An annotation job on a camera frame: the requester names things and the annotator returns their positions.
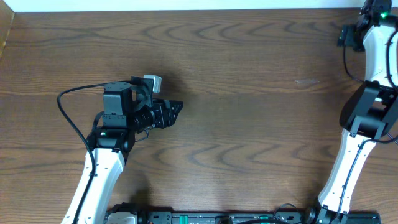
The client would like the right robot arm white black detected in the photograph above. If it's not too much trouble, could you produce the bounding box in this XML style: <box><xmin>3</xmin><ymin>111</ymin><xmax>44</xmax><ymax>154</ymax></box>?
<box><xmin>301</xmin><ymin>0</ymin><xmax>397</xmax><ymax>223</ymax></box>

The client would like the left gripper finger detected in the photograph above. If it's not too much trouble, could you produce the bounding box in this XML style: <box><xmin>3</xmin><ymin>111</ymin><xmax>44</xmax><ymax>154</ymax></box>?
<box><xmin>164</xmin><ymin>100</ymin><xmax>183</xmax><ymax>114</ymax></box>
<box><xmin>169</xmin><ymin>111</ymin><xmax>178</xmax><ymax>125</ymax></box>

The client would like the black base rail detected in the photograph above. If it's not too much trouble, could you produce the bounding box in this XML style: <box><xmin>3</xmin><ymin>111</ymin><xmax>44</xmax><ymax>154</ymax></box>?
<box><xmin>104</xmin><ymin>202</ymin><xmax>382</xmax><ymax>224</ymax></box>

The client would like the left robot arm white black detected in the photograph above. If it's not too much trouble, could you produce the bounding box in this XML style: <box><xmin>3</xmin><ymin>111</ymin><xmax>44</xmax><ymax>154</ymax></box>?
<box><xmin>62</xmin><ymin>77</ymin><xmax>183</xmax><ymax>223</ymax></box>

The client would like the black usb cable thick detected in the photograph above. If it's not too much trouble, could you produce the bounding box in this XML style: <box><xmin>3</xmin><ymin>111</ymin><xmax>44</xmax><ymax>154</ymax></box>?
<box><xmin>343</xmin><ymin>46</ymin><xmax>364</xmax><ymax>83</ymax></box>

